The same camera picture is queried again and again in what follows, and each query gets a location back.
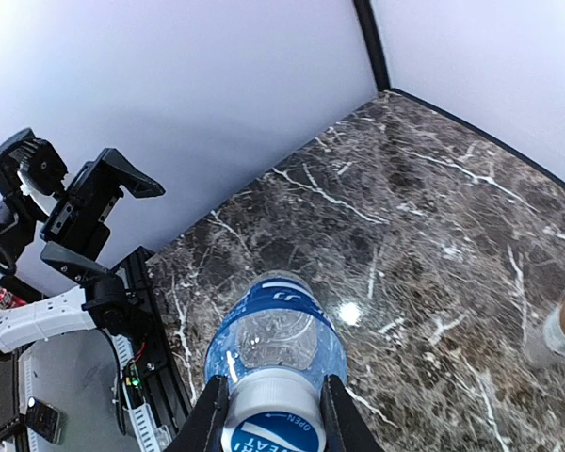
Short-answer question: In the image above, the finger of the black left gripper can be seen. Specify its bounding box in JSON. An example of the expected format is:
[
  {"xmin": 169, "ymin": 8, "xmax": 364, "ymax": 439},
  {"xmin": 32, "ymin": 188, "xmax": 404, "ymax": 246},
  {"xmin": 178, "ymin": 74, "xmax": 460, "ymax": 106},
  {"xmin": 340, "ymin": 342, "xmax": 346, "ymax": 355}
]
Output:
[
  {"xmin": 101, "ymin": 148, "xmax": 165, "ymax": 198},
  {"xmin": 40, "ymin": 242, "xmax": 111, "ymax": 285}
]

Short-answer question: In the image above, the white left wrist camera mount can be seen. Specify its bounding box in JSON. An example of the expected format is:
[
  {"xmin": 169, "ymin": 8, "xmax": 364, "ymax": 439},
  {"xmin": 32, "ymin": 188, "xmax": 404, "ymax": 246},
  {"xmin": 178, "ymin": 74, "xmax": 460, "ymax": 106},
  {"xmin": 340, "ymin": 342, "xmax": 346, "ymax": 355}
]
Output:
[{"xmin": 17, "ymin": 169, "xmax": 73, "ymax": 216}]

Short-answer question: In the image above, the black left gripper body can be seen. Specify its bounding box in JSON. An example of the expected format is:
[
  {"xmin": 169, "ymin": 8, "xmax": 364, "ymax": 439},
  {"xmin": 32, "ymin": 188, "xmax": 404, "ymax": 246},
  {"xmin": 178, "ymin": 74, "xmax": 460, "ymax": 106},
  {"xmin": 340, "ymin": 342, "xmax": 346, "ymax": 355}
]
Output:
[{"xmin": 40, "ymin": 148, "xmax": 123, "ymax": 259}]

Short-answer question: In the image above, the black front table rail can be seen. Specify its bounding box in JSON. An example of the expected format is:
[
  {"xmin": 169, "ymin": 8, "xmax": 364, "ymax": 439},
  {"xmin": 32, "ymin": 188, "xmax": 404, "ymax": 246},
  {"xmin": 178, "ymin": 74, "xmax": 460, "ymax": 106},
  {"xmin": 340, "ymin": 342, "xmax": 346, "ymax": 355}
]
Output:
[{"xmin": 114, "ymin": 247, "xmax": 191, "ymax": 451}]

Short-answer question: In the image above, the black left frame post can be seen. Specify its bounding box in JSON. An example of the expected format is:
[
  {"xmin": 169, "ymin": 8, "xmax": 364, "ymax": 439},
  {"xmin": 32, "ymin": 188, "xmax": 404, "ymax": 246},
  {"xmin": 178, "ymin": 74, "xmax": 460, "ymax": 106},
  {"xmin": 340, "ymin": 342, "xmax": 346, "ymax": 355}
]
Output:
[{"xmin": 352, "ymin": 0, "xmax": 391, "ymax": 91}]

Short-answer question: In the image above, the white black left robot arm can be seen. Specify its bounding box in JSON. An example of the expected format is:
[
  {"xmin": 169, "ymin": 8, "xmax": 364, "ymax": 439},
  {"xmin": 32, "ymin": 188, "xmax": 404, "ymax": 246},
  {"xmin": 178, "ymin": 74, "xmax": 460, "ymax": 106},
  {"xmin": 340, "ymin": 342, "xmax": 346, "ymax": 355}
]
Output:
[{"xmin": 0, "ymin": 128, "xmax": 166, "ymax": 354}]

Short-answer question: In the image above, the black phone on floor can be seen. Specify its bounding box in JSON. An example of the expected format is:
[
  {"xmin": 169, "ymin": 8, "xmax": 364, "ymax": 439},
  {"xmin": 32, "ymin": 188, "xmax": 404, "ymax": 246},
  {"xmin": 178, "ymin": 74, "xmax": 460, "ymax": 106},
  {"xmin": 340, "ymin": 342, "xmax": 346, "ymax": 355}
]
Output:
[{"xmin": 24, "ymin": 396, "xmax": 62, "ymax": 444}]

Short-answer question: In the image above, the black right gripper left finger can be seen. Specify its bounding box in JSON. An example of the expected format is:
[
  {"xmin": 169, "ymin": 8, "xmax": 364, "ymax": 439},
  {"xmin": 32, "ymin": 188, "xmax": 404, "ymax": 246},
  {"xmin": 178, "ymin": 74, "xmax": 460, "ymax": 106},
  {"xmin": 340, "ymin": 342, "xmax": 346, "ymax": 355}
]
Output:
[{"xmin": 165, "ymin": 376, "xmax": 230, "ymax": 452}]

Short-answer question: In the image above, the white blue bottle cap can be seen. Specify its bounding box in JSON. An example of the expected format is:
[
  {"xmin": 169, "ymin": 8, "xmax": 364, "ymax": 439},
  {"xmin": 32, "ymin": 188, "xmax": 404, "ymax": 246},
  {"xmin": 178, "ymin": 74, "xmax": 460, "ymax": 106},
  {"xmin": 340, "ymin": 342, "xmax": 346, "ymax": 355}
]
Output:
[{"xmin": 220, "ymin": 368, "xmax": 327, "ymax": 452}]

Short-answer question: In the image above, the white slotted cable duct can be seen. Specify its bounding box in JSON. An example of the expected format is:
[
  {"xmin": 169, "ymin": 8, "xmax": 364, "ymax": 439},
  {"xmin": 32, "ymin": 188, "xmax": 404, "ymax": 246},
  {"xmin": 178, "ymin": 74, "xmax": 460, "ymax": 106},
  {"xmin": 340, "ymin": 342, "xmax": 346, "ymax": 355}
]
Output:
[{"xmin": 19, "ymin": 330, "xmax": 171, "ymax": 451}]

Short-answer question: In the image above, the clear bottle blue label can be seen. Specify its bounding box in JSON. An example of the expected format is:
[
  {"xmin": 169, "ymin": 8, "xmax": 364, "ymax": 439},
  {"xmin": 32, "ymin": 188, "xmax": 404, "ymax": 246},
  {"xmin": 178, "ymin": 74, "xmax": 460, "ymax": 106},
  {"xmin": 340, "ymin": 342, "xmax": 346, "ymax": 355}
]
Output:
[{"xmin": 202, "ymin": 268, "xmax": 349, "ymax": 425}]

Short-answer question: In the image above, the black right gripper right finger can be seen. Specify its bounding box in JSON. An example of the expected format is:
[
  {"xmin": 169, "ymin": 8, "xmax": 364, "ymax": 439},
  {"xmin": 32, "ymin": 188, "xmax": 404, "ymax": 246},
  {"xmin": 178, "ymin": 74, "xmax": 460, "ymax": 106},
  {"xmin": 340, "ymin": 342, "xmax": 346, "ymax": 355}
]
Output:
[{"xmin": 320, "ymin": 375, "xmax": 381, "ymax": 452}]

